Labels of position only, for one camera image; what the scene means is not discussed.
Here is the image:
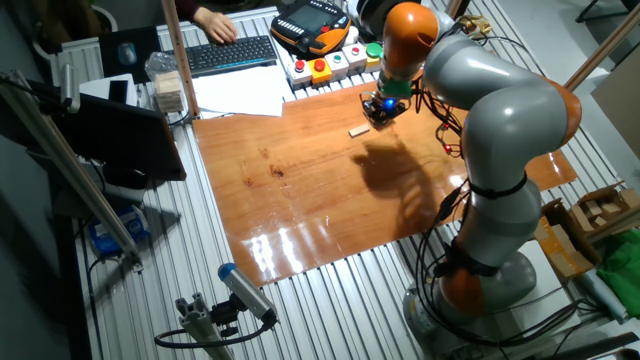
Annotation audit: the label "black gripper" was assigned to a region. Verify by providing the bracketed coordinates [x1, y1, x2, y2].
[360, 92, 410, 131]

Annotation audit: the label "dark red sleeved forearm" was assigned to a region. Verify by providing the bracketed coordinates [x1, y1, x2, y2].
[174, 0, 202, 22]

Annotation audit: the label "person's bare hand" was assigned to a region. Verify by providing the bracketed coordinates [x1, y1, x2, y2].
[192, 5, 239, 46]

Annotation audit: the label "green wrist adapter flange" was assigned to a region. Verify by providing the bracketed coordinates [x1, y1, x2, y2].
[375, 74, 414, 100]

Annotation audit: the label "grey box small red button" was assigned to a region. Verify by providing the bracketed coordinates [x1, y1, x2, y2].
[341, 43, 369, 76]

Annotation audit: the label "grey box green button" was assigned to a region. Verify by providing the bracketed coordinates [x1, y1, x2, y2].
[324, 51, 351, 81]

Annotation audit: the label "yellow box green mushroom button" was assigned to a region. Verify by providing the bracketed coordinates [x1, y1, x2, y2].
[363, 42, 385, 74]

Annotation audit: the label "yellow box red button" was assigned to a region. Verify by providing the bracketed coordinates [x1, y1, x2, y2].
[306, 57, 334, 86]

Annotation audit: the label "black filament spool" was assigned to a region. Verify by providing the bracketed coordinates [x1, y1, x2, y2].
[357, 0, 401, 36]

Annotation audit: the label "orange wooden board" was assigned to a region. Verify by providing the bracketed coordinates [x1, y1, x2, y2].
[192, 74, 579, 287]

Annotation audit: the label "black orange teach pendant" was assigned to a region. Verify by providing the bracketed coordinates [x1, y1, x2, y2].
[270, 0, 353, 57]

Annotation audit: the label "gold foil wrapper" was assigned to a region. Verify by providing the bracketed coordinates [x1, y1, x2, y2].
[459, 14, 494, 39]

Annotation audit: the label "white paper sheets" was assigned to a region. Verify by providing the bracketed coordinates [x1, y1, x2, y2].
[191, 63, 297, 119]

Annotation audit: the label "black computer keyboard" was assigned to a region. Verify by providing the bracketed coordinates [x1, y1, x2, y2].
[167, 34, 279, 79]

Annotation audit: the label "clear bag of wooden blocks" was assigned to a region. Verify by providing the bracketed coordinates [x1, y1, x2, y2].
[144, 51, 187, 114]

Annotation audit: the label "open cardboard box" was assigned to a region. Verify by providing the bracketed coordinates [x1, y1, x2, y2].
[554, 182, 640, 246]

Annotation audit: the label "tan taped cardboard box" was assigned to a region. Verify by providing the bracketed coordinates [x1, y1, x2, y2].
[532, 198, 601, 281]

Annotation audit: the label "brown cardboard sheet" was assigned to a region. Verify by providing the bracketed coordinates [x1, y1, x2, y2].
[590, 57, 640, 161]

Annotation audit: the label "black mouse pad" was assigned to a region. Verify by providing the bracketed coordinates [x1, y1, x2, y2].
[98, 25, 163, 85]

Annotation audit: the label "black flat monitor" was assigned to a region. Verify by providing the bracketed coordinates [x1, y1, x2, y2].
[27, 79, 188, 182]

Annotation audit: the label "grey computer mouse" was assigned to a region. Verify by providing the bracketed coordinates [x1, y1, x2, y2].
[117, 41, 139, 67]

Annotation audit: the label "aluminium profile stand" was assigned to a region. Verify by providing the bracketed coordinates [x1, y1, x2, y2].
[174, 292, 236, 360]

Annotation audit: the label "white paper roll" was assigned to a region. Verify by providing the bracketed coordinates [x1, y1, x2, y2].
[574, 269, 629, 324]

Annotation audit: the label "blue wipes packet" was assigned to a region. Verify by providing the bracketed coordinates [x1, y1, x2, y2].
[88, 204, 151, 257]

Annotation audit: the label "white flat box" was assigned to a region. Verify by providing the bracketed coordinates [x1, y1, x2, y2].
[79, 73, 139, 107]

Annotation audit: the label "green cloth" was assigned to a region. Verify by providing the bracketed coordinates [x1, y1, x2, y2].
[596, 234, 640, 320]

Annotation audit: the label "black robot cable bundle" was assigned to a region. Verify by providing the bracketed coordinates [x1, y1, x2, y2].
[412, 22, 596, 351]

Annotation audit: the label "silver camera blue tip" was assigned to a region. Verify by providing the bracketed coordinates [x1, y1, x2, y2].
[218, 262, 279, 324]

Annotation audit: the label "black camera ball mount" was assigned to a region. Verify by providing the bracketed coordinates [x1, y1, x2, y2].
[209, 293, 244, 339]

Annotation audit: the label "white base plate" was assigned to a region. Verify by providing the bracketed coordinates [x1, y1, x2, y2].
[499, 239, 582, 336]

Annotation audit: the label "black camera cable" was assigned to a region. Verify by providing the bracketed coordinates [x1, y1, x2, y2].
[153, 319, 277, 350]

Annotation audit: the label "aluminium frame bar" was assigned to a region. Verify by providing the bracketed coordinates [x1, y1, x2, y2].
[0, 69, 144, 274]

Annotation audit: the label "silver depth camera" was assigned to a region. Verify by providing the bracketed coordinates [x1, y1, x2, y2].
[59, 63, 81, 114]

